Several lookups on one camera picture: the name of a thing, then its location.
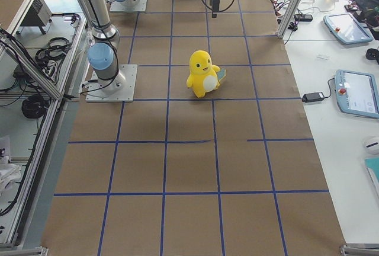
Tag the yellow plush penguin toy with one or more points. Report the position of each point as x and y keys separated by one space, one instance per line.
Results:
x=203 y=76

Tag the blue teach pendant upper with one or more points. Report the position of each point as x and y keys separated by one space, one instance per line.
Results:
x=347 y=29

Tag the blue teach pendant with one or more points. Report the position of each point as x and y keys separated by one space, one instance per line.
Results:
x=347 y=29
x=356 y=93

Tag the black power adapter right table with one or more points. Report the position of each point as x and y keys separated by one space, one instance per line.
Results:
x=313 y=97

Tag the blue teach pendant lower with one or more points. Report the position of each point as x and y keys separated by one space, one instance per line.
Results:
x=356 y=93

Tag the aluminium frame post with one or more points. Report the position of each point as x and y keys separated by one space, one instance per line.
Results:
x=287 y=17

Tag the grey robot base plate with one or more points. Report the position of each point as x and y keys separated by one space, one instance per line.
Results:
x=121 y=89

